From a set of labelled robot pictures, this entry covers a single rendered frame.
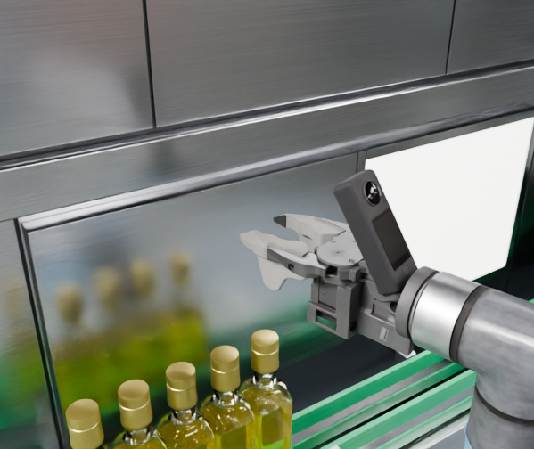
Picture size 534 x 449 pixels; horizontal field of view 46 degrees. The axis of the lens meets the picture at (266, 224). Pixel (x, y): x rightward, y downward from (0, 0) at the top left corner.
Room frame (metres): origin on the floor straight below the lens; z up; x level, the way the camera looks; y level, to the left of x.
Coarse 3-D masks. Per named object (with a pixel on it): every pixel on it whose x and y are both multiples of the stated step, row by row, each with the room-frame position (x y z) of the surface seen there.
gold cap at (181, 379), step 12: (168, 372) 0.56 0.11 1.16; (180, 372) 0.56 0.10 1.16; (192, 372) 0.56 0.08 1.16; (168, 384) 0.55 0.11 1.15; (180, 384) 0.55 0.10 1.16; (192, 384) 0.55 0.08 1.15; (168, 396) 0.55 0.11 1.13; (180, 396) 0.55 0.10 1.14; (192, 396) 0.55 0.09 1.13; (180, 408) 0.55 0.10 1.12
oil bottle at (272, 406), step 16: (256, 400) 0.60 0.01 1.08; (272, 400) 0.60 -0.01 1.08; (288, 400) 0.61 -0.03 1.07; (256, 416) 0.59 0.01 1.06; (272, 416) 0.60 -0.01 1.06; (288, 416) 0.61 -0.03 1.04; (256, 432) 0.59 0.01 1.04; (272, 432) 0.60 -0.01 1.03; (288, 432) 0.61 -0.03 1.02; (256, 448) 0.59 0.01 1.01; (272, 448) 0.60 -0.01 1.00; (288, 448) 0.61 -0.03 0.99
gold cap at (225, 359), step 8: (216, 352) 0.60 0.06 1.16; (224, 352) 0.60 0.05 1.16; (232, 352) 0.60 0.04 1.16; (216, 360) 0.58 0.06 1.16; (224, 360) 0.58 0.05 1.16; (232, 360) 0.58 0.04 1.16; (216, 368) 0.58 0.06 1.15; (224, 368) 0.58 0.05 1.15; (232, 368) 0.58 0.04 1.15; (216, 376) 0.58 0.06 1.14; (224, 376) 0.58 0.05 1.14; (232, 376) 0.58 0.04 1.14; (216, 384) 0.58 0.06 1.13; (224, 384) 0.58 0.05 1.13; (232, 384) 0.58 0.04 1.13
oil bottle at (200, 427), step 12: (168, 420) 0.56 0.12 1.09; (204, 420) 0.56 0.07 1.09; (168, 432) 0.55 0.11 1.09; (180, 432) 0.54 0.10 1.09; (192, 432) 0.54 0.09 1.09; (204, 432) 0.55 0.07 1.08; (168, 444) 0.54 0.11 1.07; (180, 444) 0.53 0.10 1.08; (192, 444) 0.54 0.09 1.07; (204, 444) 0.55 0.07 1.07
